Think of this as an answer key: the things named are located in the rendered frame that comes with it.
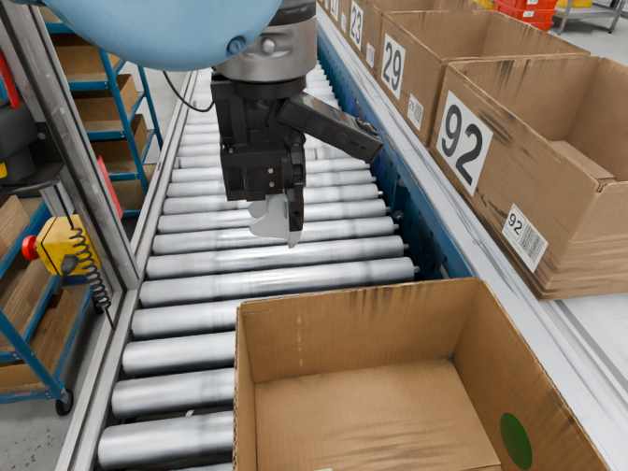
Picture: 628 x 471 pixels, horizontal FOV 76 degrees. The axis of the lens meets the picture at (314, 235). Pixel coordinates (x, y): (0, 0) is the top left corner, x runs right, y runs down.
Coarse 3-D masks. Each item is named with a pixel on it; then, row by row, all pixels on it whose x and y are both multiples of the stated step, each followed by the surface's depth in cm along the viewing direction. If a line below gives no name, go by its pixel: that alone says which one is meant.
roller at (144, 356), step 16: (192, 336) 62; (208, 336) 61; (224, 336) 61; (128, 352) 59; (144, 352) 59; (160, 352) 59; (176, 352) 60; (192, 352) 60; (208, 352) 60; (224, 352) 60; (128, 368) 59; (144, 368) 59; (160, 368) 60; (176, 368) 60; (192, 368) 61
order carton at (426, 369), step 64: (256, 320) 46; (320, 320) 48; (384, 320) 50; (448, 320) 52; (512, 320) 43; (256, 384) 54; (320, 384) 54; (384, 384) 54; (448, 384) 54; (512, 384) 43; (256, 448) 48; (320, 448) 48; (384, 448) 48; (448, 448) 48; (576, 448) 34
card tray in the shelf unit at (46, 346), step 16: (48, 304) 142; (64, 304) 136; (48, 320) 139; (64, 320) 135; (32, 336) 133; (48, 336) 124; (48, 352) 124; (0, 368) 115; (16, 368) 116; (48, 368) 123; (0, 384) 119; (16, 384) 120
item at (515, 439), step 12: (504, 420) 45; (516, 420) 43; (504, 432) 45; (516, 432) 43; (504, 444) 46; (516, 444) 43; (528, 444) 41; (516, 456) 43; (528, 456) 41; (528, 468) 42
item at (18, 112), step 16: (0, 112) 44; (16, 112) 46; (0, 128) 43; (16, 128) 45; (32, 128) 49; (0, 144) 43; (16, 144) 45; (0, 160) 43; (16, 160) 48; (0, 176) 46; (16, 176) 48; (32, 176) 50
